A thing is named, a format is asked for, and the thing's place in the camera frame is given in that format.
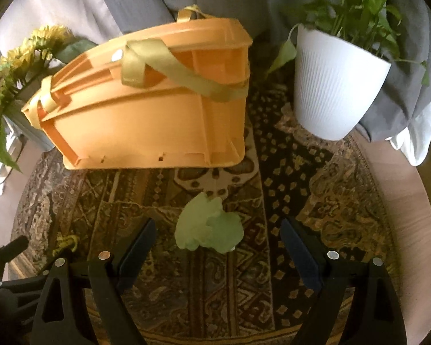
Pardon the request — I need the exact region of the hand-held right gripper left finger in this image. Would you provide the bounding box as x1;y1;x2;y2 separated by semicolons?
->
30;217;158;345

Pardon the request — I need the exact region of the green potted plant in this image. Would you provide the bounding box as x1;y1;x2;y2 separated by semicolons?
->
266;0;431;87

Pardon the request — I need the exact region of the beige curtain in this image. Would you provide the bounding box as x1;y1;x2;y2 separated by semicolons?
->
0;0;124;67

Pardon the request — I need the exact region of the patterned brown rug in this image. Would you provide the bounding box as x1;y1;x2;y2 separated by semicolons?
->
11;72;405;345

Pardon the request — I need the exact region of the sunflower bouquet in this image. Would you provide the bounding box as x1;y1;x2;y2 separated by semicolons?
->
0;25;97;173

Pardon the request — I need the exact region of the grey ribbed vase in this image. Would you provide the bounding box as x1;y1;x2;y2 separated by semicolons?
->
2;75;56;153

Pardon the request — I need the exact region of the small yellow-green plush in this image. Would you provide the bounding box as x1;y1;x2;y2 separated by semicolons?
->
54;233;80;256

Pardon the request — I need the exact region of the green cabbage plush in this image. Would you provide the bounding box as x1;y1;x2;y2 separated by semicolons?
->
175;192;244;253

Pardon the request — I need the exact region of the white ribbed plant pot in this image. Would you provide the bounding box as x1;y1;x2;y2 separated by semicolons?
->
293;23;392;141

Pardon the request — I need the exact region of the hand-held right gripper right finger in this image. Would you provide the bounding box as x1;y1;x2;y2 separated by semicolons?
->
279;217;408;345

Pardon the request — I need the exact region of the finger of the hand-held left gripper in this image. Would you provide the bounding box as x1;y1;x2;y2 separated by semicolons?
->
0;235;29;272
0;271;53;295

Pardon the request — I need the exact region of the orange plastic crate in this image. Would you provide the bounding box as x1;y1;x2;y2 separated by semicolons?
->
21;5;254;170

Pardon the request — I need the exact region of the white sheer curtain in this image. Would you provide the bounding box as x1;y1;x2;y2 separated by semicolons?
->
388;115;431;168

